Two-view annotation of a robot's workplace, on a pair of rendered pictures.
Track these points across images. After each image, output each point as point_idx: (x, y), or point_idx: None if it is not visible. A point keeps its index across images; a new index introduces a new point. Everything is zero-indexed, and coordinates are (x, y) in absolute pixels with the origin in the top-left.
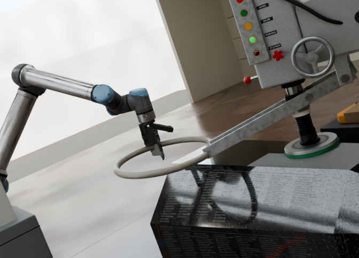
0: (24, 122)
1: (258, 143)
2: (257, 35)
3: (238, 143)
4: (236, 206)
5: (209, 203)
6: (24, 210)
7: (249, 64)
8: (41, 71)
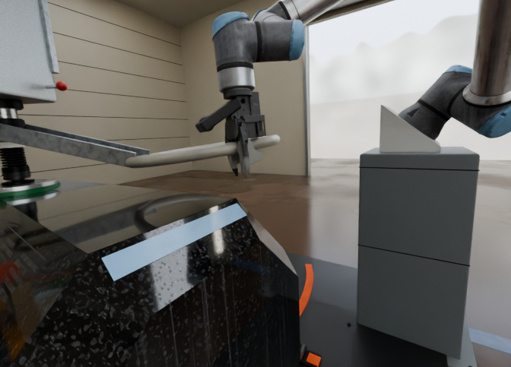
0: (486, 11)
1: (40, 207)
2: None
3: (68, 214)
4: None
5: None
6: (407, 153)
7: (58, 72)
8: None
